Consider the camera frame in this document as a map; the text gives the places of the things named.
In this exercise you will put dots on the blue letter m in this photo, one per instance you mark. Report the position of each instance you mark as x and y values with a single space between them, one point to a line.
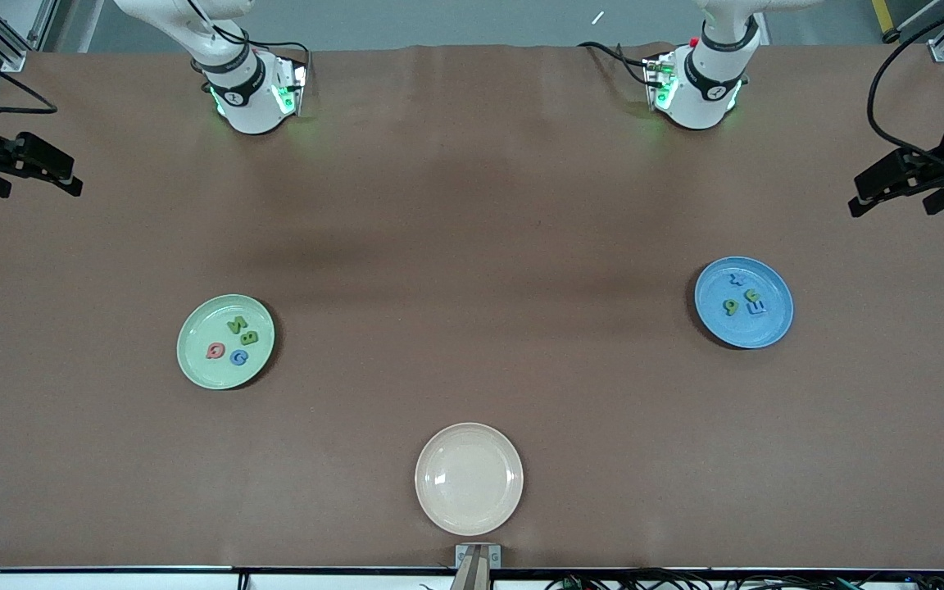
757 308

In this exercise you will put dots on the blue letter x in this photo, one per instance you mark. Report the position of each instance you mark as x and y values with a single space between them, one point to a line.
736 279

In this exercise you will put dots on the green letter q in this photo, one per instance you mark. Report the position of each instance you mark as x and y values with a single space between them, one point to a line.
735 308

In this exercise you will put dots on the red letter Q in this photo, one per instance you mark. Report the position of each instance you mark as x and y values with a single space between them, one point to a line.
208 353

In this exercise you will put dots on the green letter N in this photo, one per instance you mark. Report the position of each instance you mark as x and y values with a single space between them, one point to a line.
237 325

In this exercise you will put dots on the green letter B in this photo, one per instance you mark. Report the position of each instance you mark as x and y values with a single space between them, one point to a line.
249 337

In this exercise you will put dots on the blue letter G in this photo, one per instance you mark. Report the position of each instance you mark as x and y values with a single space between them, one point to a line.
233 358

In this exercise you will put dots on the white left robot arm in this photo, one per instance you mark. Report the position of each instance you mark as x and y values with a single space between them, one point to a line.
697 98

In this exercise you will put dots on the black caster with grey leg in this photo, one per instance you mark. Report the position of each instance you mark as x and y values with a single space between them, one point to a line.
891 36

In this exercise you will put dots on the blue plate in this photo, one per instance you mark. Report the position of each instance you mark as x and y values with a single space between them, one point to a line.
771 328

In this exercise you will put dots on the light green plate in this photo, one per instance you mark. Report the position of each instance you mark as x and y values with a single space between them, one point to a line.
201 328

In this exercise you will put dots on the brown table cover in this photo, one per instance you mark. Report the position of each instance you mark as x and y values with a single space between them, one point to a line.
472 205

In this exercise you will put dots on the beige plate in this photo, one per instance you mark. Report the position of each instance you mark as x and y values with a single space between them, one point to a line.
469 479

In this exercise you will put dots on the white table edge rail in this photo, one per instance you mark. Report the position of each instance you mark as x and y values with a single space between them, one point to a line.
70 582

